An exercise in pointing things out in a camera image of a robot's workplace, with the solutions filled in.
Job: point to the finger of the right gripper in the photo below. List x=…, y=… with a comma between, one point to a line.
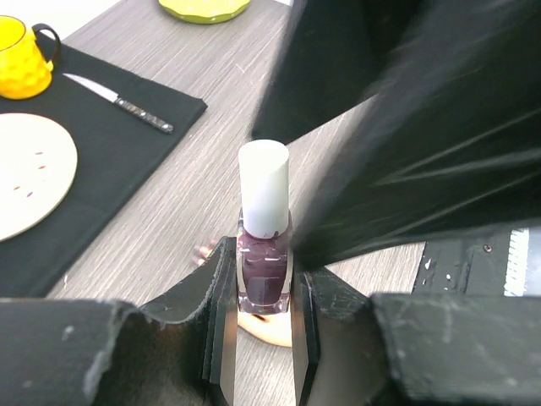
x=331, y=54
x=449, y=146

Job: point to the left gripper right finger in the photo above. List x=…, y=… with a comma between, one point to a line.
x=411, y=349

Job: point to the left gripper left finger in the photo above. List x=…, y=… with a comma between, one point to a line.
x=178, y=349

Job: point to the purple nail polish bottle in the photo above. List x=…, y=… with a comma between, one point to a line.
x=264, y=272

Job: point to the white nail polish brush cap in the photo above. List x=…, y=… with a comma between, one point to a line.
x=264, y=183

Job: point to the mannequin hand with painted nails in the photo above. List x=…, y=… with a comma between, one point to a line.
x=271, y=329

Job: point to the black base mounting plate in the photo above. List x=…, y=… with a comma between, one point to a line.
x=464, y=266

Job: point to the green polka dot plate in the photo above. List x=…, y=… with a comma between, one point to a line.
x=204, y=12

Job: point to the black placemat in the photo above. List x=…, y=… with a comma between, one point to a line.
x=117, y=154

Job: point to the silver knife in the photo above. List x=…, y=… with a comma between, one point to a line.
x=114, y=98

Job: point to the pink cream plate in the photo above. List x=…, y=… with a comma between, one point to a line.
x=39, y=161

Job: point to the yellow mug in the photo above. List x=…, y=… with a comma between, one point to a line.
x=25, y=72

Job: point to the white slotted cable duct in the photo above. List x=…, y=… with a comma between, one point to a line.
x=516, y=269

